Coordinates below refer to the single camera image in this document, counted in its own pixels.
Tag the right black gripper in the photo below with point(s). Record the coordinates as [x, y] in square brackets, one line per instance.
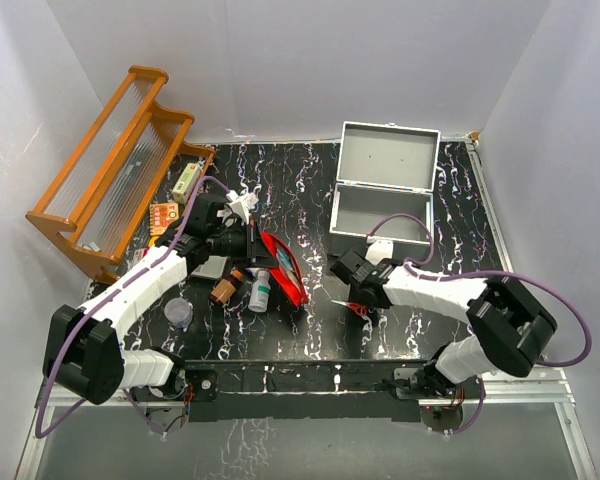
[354, 297]

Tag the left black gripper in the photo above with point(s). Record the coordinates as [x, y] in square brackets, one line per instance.
[255, 250]

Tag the orange scissors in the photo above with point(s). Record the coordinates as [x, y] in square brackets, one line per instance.
[360, 310]

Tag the red first aid pouch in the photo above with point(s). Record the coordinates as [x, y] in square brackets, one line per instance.
[287, 273]

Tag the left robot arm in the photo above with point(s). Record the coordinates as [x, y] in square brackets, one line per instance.
[84, 351]

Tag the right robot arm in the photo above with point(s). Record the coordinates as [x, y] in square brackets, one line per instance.
[509, 327]

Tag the brown medicine bottle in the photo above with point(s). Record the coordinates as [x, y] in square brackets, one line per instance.
[227, 287]

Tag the white medicine bottle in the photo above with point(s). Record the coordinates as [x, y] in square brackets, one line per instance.
[260, 293]

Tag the green white medicine box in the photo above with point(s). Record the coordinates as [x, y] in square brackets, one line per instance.
[185, 184]

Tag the red white medicine box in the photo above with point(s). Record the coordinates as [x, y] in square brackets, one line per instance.
[138, 255]

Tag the grey plastic tray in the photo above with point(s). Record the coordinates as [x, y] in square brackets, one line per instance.
[212, 269]

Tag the grey metal case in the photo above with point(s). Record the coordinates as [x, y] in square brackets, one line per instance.
[384, 169]

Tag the orange patterned box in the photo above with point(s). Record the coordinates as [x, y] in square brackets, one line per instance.
[161, 216]

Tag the clear round container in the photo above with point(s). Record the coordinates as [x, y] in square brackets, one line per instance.
[179, 313]

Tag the wooden shelf rack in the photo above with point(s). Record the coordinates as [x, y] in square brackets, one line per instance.
[102, 194]

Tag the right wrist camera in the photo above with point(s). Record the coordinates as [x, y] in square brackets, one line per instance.
[379, 250]

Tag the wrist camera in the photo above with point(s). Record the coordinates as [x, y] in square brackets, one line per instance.
[379, 250]
[241, 205]

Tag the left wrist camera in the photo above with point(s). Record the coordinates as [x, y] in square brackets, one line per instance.
[241, 205]

